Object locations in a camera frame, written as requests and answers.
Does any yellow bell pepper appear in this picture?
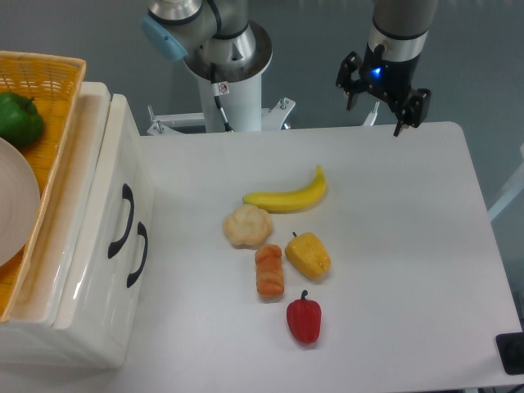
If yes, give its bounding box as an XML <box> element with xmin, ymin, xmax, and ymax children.
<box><xmin>285</xmin><ymin>232</ymin><xmax>331</xmax><ymax>280</ymax></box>

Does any yellow banana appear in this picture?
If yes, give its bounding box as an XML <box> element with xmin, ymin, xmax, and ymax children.
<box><xmin>242</xmin><ymin>165</ymin><xmax>328</xmax><ymax>213</ymax></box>

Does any round white bread roll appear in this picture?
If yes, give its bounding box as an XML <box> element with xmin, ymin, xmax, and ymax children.
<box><xmin>223</xmin><ymin>204</ymin><xmax>273</xmax><ymax>246</ymax></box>

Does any white frame bar right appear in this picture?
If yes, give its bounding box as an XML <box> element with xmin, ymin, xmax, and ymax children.
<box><xmin>487</xmin><ymin>162</ymin><xmax>523</xmax><ymax>222</ymax></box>

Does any black top drawer handle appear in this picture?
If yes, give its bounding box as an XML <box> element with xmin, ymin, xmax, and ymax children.
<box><xmin>107</xmin><ymin>183</ymin><xmax>135</xmax><ymax>259</ymax></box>

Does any red bell pepper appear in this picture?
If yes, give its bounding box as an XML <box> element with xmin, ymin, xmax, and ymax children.
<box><xmin>286</xmin><ymin>290</ymin><xmax>322</xmax><ymax>345</ymax></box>

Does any green bell pepper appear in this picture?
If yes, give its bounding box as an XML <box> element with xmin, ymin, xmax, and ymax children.
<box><xmin>1</xmin><ymin>91</ymin><xmax>44</xmax><ymax>149</ymax></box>

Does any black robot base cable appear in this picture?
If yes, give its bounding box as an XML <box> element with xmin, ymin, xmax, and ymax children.
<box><xmin>207</xmin><ymin>61</ymin><xmax>235</xmax><ymax>133</ymax></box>

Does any orange woven basket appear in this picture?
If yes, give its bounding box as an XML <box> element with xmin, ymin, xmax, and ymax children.
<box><xmin>1</xmin><ymin>51</ymin><xmax>87</xmax><ymax>323</ymax></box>

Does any black lower drawer handle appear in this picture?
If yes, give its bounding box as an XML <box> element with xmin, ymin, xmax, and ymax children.
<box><xmin>126</xmin><ymin>221</ymin><xmax>149</xmax><ymax>288</ymax></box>

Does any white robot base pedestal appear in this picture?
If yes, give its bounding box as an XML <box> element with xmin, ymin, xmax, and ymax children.
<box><xmin>184</xmin><ymin>20</ymin><xmax>273</xmax><ymax>133</ymax></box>

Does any white drawer cabinet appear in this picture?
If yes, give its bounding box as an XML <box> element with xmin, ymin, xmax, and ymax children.
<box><xmin>1</xmin><ymin>82</ymin><xmax>133</xmax><ymax>368</ymax></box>

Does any black device at table edge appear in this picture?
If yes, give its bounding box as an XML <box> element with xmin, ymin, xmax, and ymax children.
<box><xmin>495</xmin><ymin>332</ymin><xmax>524</xmax><ymax>375</ymax></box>

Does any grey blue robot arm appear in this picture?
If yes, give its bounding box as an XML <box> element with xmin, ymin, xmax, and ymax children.
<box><xmin>141</xmin><ymin>1</ymin><xmax>437</xmax><ymax>135</ymax></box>

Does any orange croissant bread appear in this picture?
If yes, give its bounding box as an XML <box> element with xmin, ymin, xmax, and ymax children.
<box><xmin>255</xmin><ymin>244</ymin><xmax>285</xmax><ymax>298</ymax></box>

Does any black drawer handle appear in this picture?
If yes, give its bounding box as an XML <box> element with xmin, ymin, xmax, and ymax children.
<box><xmin>126</xmin><ymin>221</ymin><xmax>149</xmax><ymax>288</ymax></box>
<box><xmin>107</xmin><ymin>183</ymin><xmax>135</xmax><ymax>259</ymax></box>

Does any white plate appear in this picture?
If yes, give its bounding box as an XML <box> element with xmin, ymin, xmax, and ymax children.
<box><xmin>1</xmin><ymin>139</ymin><xmax>40</xmax><ymax>265</ymax></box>

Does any white bolt post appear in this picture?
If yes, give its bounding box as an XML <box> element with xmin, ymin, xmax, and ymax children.
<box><xmin>362</xmin><ymin>101</ymin><xmax>380</xmax><ymax>127</ymax></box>

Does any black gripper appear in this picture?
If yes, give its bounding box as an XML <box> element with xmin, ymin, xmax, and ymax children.
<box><xmin>335</xmin><ymin>39</ymin><xmax>431</xmax><ymax>137</ymax></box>

